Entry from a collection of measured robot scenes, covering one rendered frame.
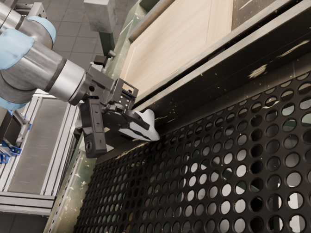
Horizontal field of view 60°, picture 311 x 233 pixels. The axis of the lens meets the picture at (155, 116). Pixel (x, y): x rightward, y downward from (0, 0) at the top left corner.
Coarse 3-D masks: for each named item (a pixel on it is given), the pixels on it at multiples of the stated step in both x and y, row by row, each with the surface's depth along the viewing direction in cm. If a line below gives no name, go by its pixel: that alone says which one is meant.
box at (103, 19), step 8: (88, 0) 131; (96, 0) 131; (104, 0) 131; (112, 0) 137; (88, 8) 133; (96, 8) 132; (104, 8) 131; (112, 8) 139; (88, 16) 137; (96, 16) 136; (104, 16) 135; (112, 16) 141; (96, 24) 141; (104, 24) 140; (112, 24) 143; (104, 32) 145
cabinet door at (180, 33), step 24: (192, 0) 84; (216, 0) 70; (168, 24) 92; (192, 24) 76; (216, 24) 63; (144, 48) 102; (168, 48) 82; (192, 48) 69; (144, 72) 89; (168, 72) 73
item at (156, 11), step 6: (162, 0) 103; (168, 0) 101; (174, 0) 100; (156, 6) 106; (162, 6) 103; (168, 6) 103; (150, 12) 110; (156, 12) 106; (162, 12) 106; (144, 18) 113; (150, 18) 109; (156, 18) 109; (138, 24) 117; (144, 24) 112; (150, 24) 112; (132, 30) 121; (138, 30) 115; (144, 30) 115; (132, 36) 119; (138, 36) 118
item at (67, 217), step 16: (128, 16) 139; (144, 16) 132; (128, 32) 122; (128, 48) 119; (112, 64) 117; (80, 144) 99; (80, 160) 89; (80, 176) 87; (80, 192) 85; (64, 208) 81; (48, 224) 85; (64, 224) 79
